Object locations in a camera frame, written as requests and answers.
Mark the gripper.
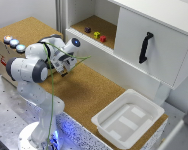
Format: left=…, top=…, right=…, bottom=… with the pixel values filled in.
left=51, top=53, right=77, bottom=78

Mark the white cabinet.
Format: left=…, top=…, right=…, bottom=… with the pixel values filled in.
left=64, top=0, right=188, bottom=107

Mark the wooden drawer box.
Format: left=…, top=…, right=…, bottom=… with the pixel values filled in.
left=0, top=16, right=65, bottom=88

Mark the purple block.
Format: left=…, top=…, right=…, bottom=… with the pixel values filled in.
left=84, top=26, right=92, bottom=34

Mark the green button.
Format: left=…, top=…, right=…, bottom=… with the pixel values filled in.
left=15, top=43, right=27, bottom=54

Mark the yellow block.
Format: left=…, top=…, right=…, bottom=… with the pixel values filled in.
left=93, top=31, right=101, bottom=40

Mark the blue button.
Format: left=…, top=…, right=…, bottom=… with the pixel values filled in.
left=9, top=38, right=20, bottom=49

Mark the red button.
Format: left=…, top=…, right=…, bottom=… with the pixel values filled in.
left=3, top=35, right=13, bottom=45

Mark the white plastic box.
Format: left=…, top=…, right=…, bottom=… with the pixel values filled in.
left=90, top=88, right=166, bottom=150

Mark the white sliding door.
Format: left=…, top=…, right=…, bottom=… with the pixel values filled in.
left=113, top=6, right=188, bottom=90

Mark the green cable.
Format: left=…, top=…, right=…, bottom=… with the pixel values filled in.
left=42, top=41, right=92, bottom=150

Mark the black door handle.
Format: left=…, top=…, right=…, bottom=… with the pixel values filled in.
left=138, top=31, right=154, bottom=65

